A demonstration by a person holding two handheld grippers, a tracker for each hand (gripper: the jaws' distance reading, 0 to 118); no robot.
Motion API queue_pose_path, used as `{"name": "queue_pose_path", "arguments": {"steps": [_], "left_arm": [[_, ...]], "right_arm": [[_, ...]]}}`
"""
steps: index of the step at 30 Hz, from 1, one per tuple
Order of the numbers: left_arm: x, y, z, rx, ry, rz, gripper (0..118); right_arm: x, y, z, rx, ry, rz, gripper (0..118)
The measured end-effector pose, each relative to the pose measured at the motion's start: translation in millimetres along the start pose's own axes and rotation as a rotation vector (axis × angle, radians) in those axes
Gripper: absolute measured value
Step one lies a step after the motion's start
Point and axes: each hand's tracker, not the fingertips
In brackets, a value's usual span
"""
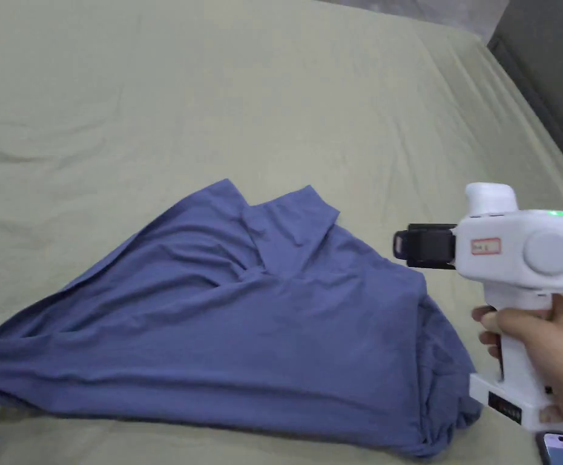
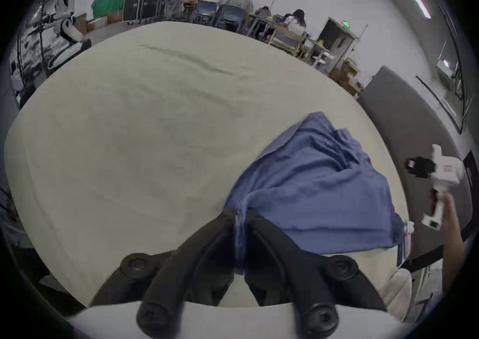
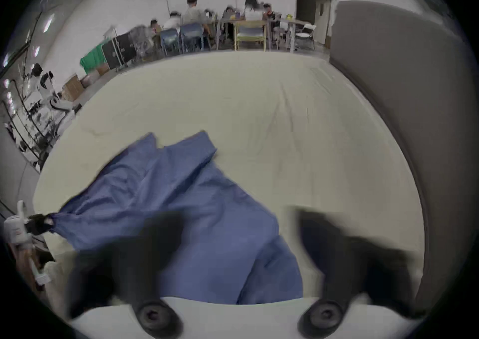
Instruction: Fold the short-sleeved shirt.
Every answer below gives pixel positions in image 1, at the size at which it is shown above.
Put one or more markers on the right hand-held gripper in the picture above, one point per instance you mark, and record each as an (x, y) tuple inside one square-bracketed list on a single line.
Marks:
[(499, 247)]

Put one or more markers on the dark blue shirt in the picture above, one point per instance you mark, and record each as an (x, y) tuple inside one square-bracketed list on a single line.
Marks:
[(242, 334)]

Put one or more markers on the person's right hand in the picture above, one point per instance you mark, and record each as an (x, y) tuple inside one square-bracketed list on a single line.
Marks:
[(557, 348)]

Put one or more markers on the grey padded headboard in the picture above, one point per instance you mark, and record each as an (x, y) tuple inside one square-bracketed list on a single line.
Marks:
[(548, 63)]

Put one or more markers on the bed with pale green sheet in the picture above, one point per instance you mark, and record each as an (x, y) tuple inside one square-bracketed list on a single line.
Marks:
[(175, 97)]

